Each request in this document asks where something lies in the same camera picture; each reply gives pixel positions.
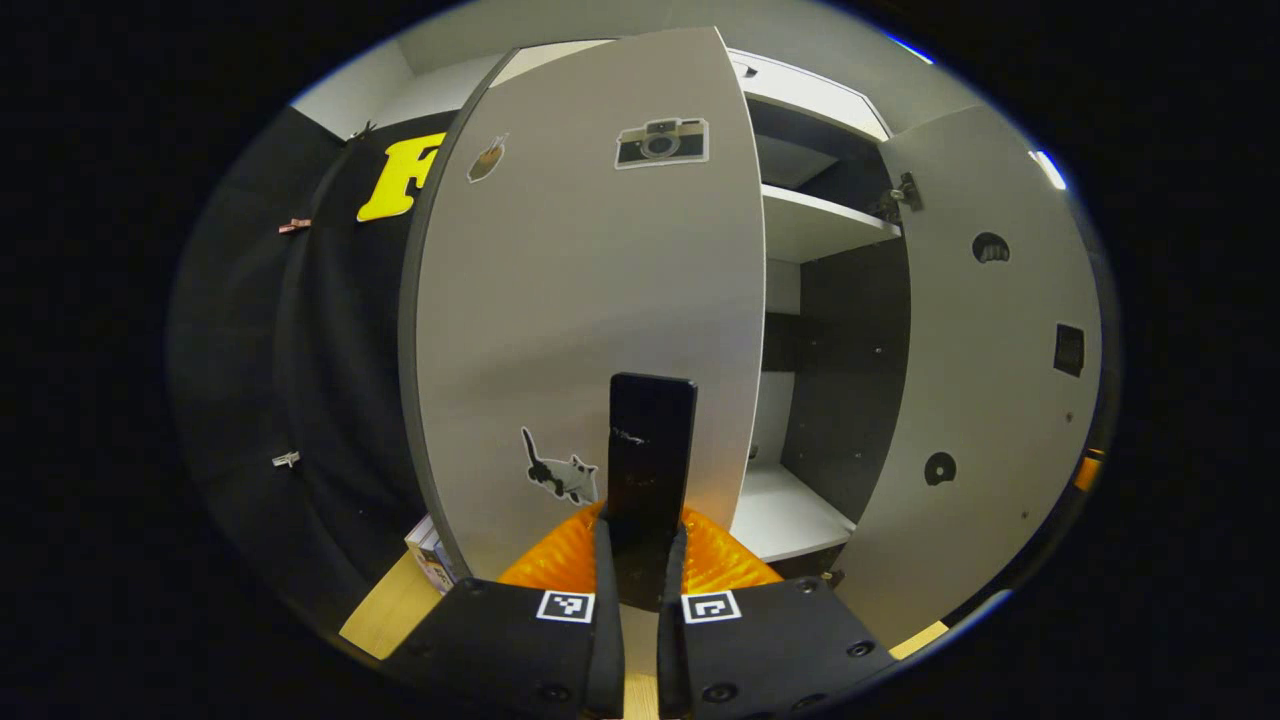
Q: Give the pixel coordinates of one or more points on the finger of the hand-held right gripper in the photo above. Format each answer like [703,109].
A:
[1087,472]

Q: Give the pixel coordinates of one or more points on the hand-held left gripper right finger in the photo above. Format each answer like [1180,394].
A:
[672,640]

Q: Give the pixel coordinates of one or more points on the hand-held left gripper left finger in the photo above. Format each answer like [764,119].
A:
[606,640]

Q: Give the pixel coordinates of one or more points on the white cabinet door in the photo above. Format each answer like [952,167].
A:
[980,400]
[580,300]

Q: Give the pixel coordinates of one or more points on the white double-door shoe cabinet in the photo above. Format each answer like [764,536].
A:
[580,300]

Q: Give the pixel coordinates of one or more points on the metal door hinge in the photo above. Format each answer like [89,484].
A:
[900,195]

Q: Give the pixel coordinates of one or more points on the white cabinet shelf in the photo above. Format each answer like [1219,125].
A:
[820,225]

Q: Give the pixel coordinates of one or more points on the small white box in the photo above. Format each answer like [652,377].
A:
[432,555]

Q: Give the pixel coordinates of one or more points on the short ceiling light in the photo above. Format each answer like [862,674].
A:
[1048,170]

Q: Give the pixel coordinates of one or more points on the white clip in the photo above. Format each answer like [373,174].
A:
[286,459]

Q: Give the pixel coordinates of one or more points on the black backdrop cloth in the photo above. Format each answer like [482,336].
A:
[320,350]

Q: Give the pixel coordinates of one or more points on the long ceiling light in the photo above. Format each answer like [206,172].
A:
[908,47]

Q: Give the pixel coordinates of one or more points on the red clip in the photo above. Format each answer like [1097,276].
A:
[294,226]

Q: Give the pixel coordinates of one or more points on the black clip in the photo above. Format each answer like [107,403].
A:
[363,130]

